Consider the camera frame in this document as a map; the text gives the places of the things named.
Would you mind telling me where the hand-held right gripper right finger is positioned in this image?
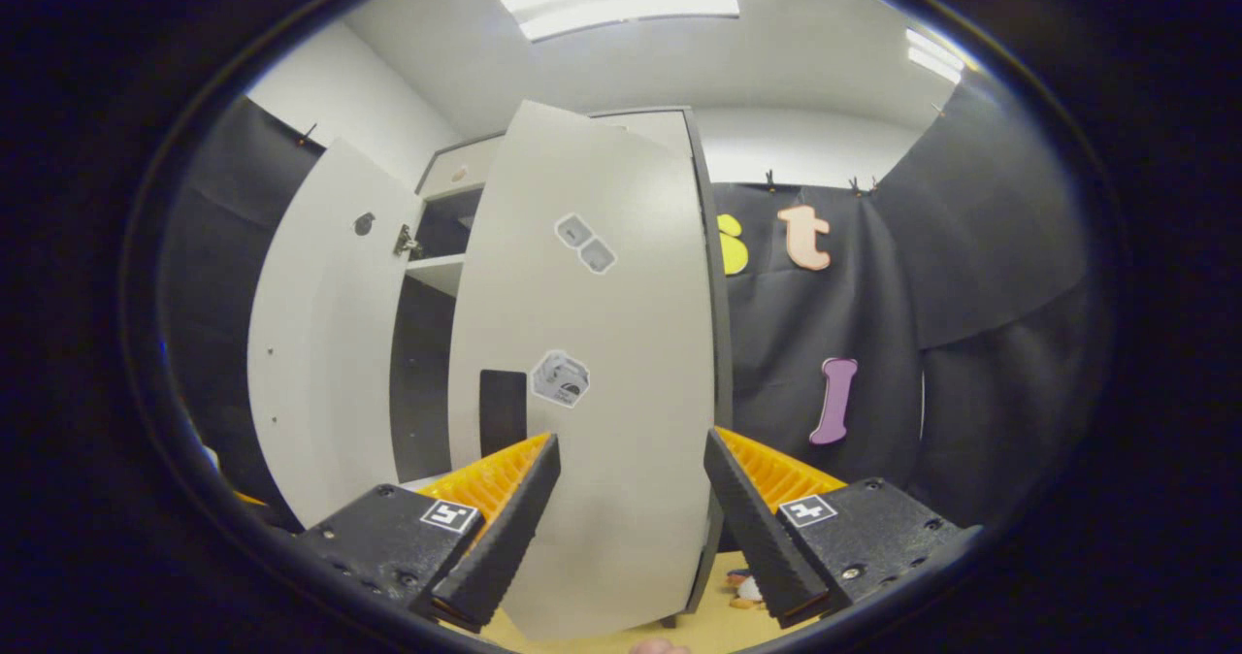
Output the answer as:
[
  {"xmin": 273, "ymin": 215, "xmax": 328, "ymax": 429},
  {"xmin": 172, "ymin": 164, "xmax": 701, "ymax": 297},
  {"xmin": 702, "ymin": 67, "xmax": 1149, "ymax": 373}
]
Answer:
[{"xmin": 703, "ymin": 427, "xmax": 981, "ymax": 628}]

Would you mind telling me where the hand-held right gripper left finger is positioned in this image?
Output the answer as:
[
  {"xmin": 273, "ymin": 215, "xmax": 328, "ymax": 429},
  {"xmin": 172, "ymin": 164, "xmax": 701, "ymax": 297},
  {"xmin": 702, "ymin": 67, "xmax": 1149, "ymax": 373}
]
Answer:
[{"xmin": 296, "ymin": 431, "xmax": 562, "ymax": 633}]

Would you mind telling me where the white cabinet door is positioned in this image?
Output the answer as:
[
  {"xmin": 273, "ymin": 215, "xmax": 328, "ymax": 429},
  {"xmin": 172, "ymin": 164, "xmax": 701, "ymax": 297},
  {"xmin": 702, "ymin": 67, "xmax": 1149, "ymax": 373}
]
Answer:
[
  {"xmin": 446, "ymin": 101, "xmax": 719, "ymax": 642},
  {"xmin": 247, "ymin": 138, "xmax": 425, "ymax": 529}
]

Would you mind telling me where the white cabinet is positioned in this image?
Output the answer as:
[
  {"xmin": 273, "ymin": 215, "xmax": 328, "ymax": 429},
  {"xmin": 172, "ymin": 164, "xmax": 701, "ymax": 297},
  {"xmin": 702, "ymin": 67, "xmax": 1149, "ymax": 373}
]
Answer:
[{"xmin": 388, "ymin": 106, "xmax": 734, "ymax": 631}]

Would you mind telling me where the penguin plush toy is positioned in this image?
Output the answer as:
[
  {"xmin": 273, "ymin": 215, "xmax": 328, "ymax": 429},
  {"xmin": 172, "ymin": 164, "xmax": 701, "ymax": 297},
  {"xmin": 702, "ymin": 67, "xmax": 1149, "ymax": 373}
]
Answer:
[{"xmin": 723, "ymin": 567, "xmax": 768, "ymax": 611}]

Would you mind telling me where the black backdrop cloth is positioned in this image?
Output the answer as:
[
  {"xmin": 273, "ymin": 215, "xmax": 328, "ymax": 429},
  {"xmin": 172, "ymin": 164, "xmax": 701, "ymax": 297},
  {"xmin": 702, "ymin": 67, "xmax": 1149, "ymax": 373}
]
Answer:
[{"xmin": 160, "ymin": 72, "xmax": 1093, "ymax": 539}]

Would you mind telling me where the small ceiling light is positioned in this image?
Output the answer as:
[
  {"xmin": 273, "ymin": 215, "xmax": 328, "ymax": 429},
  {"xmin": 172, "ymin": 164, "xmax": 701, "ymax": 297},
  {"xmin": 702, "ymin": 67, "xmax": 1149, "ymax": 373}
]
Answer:
[{"xmin": 905, "ymin": 28, "xmax": 966, "ymax": 85}]

